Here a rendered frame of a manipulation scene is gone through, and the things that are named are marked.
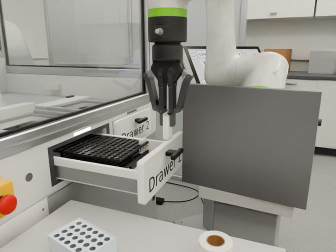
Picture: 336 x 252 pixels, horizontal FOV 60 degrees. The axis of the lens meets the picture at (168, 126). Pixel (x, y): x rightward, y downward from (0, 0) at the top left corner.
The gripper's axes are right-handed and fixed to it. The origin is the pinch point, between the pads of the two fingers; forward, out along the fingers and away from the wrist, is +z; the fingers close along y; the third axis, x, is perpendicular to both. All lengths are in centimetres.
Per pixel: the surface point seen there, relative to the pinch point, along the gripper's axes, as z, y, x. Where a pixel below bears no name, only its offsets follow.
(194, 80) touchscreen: -3, -16, 77
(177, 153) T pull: 7.9, 2.0, 2.1
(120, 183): 13.2, -8.8, -9.7
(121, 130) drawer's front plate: 9.9, -27.6, 23.0
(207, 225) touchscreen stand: 92, -11, 97
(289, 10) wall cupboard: -62, 25, 328
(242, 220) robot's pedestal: 33.8, 18.4, 17.9
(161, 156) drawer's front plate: 8.3, -1.5, -0.9
